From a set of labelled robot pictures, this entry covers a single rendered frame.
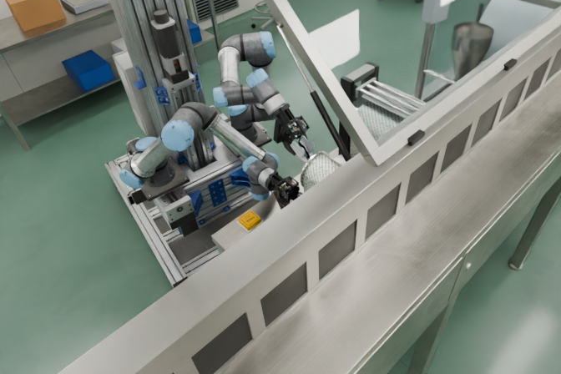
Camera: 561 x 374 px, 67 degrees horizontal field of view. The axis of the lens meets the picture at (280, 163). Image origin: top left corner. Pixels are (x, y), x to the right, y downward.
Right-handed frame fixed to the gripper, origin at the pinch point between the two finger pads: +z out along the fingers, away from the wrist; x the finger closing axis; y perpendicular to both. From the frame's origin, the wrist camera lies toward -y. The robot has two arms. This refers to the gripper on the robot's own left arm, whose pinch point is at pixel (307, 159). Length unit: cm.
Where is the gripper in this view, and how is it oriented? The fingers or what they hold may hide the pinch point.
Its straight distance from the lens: 150.1
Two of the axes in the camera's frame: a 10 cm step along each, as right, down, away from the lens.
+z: 5.6, 8.3, -0.1
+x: 7.4, -4.9, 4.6
